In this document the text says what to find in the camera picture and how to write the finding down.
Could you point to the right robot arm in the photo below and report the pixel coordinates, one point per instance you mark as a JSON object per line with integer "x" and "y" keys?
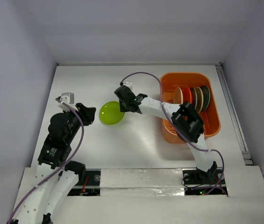
{"x": 183, "y": 118}

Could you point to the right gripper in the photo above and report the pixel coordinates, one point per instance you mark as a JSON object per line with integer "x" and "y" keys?
{"x": 124, "y": 102}

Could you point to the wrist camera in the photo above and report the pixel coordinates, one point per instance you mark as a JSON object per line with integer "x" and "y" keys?
{"x": 67, "y": 98}
{"x": 127, "y": 84}

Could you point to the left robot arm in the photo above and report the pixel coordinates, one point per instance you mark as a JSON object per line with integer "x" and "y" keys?
{"x": 56, "y": 172}

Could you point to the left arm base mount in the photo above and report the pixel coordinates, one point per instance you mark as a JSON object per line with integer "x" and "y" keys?
{"x": 90, "y": 186}

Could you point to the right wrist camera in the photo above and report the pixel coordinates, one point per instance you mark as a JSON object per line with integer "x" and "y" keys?
{"x": 127, "y": 84}

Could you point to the orange plate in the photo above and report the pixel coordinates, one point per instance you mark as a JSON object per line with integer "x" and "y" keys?
{"x": 187, "y": 95}

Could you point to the dark patterned plate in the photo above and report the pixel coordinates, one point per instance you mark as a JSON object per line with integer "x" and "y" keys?
{"x": 206, "y": 97}

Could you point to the aluminium rail right side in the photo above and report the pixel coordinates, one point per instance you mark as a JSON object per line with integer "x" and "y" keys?
{"x": 234, "y": 118}

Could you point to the cream plate with ink drawing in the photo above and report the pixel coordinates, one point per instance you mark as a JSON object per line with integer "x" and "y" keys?
{"x": 178, "y": 96}

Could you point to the green plate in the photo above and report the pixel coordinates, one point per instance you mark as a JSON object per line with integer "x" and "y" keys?
{"x": 110, "y": 113}

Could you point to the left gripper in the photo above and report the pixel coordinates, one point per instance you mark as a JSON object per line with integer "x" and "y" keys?
{"x": 89, "y": 113}

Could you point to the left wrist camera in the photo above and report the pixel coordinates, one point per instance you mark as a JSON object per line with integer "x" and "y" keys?
{"x": 67, "y": 98}

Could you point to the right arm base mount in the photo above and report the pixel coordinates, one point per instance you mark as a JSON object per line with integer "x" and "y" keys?
{"x": 195, "y": 186}

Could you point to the brown rimmed plate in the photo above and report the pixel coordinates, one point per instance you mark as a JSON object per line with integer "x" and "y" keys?
{"x": 197, "y": 97}

